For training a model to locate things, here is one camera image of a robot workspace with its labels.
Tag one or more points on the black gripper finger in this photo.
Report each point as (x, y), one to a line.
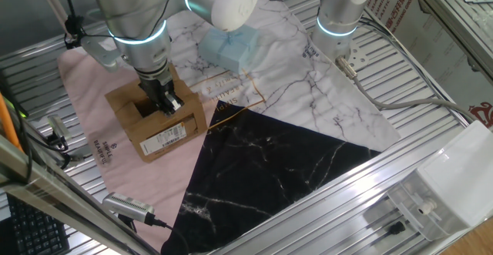
(166, 106)
(175, 100)

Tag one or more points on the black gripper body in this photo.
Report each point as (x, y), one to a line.
(154, 91)

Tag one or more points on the brown cardboard box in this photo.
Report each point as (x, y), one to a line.
(123, 105)

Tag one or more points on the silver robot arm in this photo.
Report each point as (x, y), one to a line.
(135, 20)

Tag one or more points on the light blue gift box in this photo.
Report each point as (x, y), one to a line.
(231, 54)

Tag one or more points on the black pole clamp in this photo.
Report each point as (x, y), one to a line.
(71, 43)

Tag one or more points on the marble pattern tablecloth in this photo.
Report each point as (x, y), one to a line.
(292, 93)

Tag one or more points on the silver metal pole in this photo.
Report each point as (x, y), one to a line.
(52, 1)

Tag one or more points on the orange pole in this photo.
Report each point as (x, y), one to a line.
(5, 120)

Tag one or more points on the black keyboard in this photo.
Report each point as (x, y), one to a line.
(34, 232)

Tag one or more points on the black table plug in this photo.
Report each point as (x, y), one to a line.
(396, 228)

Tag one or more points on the printed cardboard panel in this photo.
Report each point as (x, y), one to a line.
(435, 47)

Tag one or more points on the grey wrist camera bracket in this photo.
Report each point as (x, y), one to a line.
(100, 52)

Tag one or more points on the small silver camera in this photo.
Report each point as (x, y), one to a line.
(58, 126)

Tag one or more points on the silver depth camera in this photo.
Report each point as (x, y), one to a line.
(127, 207)

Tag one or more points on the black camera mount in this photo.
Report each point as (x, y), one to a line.
(58, 141)

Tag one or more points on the white plastic enclosure box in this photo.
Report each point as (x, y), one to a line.
(454, 182)

